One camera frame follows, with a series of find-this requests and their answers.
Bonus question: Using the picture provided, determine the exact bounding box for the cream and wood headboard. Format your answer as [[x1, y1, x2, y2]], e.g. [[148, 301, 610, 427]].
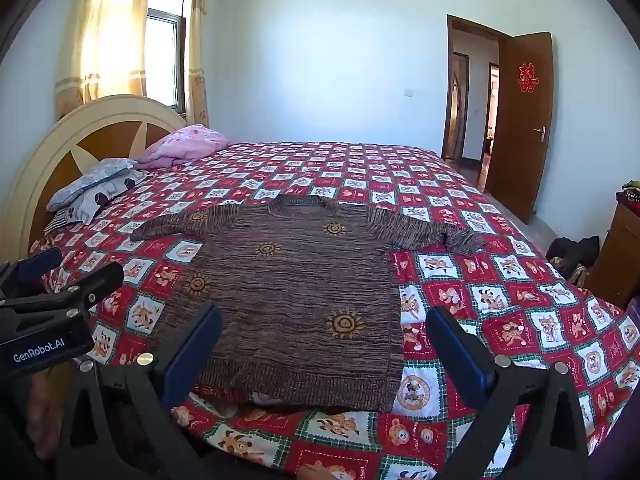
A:
[[0, 95, 188, 261]]

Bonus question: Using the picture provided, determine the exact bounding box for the white pillow with brown print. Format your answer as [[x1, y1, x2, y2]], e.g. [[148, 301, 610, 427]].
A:
[[65, 169, 148, 226]]

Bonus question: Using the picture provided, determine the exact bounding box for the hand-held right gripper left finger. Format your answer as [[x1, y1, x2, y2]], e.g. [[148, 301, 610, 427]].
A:
[[50, 302, 223, 480]]

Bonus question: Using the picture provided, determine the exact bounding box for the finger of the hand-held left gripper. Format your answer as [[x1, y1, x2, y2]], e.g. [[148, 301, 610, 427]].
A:
[[0, 261, 125, 317], [0, 247, 64, 299]]

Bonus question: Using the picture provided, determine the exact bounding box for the brown knitted sweater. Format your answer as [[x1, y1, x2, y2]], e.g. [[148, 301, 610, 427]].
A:
[[129, 194, 488, 413]]

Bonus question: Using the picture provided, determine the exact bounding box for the red paper door decoration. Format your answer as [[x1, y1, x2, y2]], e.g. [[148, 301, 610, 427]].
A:
[[517, 62, 536, 95]]

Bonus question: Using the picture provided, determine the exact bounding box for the bed with red patterned quilt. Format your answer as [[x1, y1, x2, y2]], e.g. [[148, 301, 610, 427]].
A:
[[27, 141, 640, 480]]

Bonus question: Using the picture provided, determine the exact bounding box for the dark clothes pile on floor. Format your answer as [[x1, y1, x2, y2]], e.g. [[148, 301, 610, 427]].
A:
[[545, 235, 601, 288]]

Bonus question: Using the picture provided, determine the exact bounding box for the pink floral quilt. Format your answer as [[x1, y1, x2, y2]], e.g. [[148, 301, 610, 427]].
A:
[[136, 124, 230, 171]]

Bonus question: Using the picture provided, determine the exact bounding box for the blue-grey floral pillow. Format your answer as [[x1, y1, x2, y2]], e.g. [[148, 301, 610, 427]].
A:
[[46, 157, 138, 206]]

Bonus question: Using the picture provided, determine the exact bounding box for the brown door frame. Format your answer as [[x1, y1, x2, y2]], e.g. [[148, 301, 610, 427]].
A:
[[441, 14, 513, 166]]

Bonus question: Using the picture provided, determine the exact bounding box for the narrow yellow curtain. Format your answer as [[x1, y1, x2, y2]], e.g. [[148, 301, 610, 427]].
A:
[[184, 0, 211, 128]]

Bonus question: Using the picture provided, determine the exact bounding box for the window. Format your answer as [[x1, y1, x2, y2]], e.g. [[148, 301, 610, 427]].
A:
[[145, 0, 188, 113]]

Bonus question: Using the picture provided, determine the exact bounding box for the wooden cabinet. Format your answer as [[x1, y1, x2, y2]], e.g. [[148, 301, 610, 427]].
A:
[[597, 192, 640, 311]]

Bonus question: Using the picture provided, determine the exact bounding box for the pile of colourful clothes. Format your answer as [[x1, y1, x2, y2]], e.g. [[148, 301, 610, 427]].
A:
[[615, 179, 640, 206]]

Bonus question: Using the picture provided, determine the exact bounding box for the brown wooden door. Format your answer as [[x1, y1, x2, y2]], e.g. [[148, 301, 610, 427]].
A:
[[484, 31, 555, 225]]

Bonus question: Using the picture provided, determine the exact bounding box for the striped cloth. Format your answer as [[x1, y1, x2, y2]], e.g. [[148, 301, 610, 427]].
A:
[[44, 207, 76, 233]]

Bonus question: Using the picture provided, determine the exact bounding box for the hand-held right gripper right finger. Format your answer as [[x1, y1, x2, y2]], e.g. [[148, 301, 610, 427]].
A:
[[425, 306, 593, 480]]

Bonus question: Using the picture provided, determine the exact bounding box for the wide yellow curtain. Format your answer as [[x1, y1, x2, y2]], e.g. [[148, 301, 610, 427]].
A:
[[54, 0, 156, 121]]

